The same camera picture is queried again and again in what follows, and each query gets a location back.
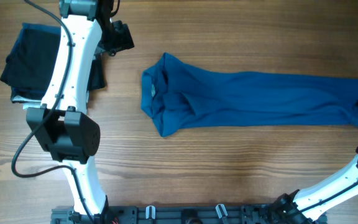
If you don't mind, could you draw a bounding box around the blue polo shirt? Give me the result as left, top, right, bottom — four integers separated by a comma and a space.
141, 53, 358, 137

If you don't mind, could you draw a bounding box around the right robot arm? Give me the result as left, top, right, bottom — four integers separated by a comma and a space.
266, 83, 358, 223

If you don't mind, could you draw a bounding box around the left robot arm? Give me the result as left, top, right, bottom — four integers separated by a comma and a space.
11, 0, 134, 223

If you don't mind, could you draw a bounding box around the black folded garment underneath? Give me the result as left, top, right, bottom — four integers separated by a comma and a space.
87, 58, 106, 91

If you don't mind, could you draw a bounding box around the dark blue folded garment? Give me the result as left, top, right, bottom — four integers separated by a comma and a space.
10, 22, 62, 103

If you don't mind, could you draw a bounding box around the black folded garment on top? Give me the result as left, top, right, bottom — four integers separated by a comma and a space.
0, 28, 62, 93

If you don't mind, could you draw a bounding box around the white folded garment at bottom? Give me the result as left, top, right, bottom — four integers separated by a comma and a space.
11, 95, 41, 110

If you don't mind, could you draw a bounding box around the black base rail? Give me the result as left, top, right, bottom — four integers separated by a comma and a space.
50, 203, 327, 224

